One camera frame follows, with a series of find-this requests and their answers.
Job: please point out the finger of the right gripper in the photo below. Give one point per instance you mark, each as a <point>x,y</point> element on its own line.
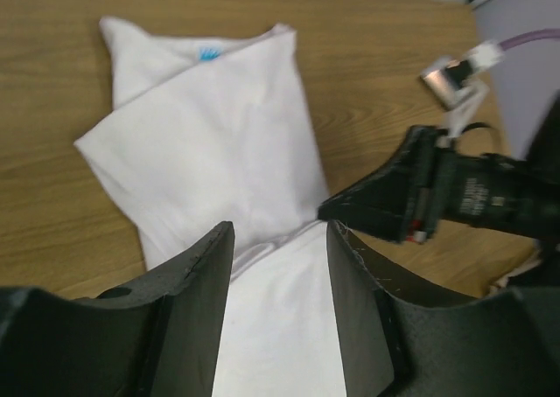
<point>383,203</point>

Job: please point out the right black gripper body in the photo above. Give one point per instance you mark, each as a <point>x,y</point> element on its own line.
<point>493,192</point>

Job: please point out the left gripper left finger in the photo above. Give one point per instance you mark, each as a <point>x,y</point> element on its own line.
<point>156,335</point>

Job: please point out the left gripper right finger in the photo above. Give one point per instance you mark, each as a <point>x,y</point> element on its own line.
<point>401,335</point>

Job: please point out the white t shirt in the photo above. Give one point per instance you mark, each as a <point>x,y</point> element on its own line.
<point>211,129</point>

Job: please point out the folded black t shirt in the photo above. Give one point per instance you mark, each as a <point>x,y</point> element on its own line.
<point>541,269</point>

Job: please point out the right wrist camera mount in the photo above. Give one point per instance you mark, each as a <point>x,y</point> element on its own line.
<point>457,86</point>

